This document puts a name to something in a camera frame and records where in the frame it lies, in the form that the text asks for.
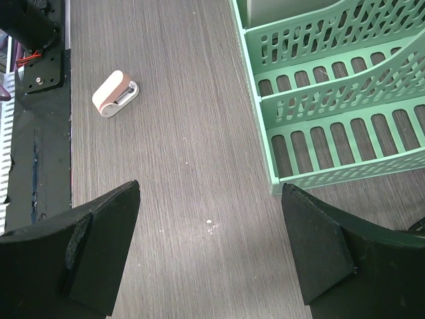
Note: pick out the white cable tray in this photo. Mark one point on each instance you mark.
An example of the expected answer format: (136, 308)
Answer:
(7, 116)

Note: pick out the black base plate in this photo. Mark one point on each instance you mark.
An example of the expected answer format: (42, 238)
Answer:
(40, 175)

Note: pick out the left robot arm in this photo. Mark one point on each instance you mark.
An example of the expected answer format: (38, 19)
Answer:
(28, 25)

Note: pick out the green file organizer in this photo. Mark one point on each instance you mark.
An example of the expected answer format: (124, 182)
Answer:
(335, 92)

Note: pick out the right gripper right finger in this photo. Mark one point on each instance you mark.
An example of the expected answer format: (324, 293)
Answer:
(348, 267)

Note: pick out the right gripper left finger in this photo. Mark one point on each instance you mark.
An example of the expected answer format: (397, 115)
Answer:
(70, 265)

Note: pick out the pink eraser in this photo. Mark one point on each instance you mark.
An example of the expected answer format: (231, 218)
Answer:
(116, 92)

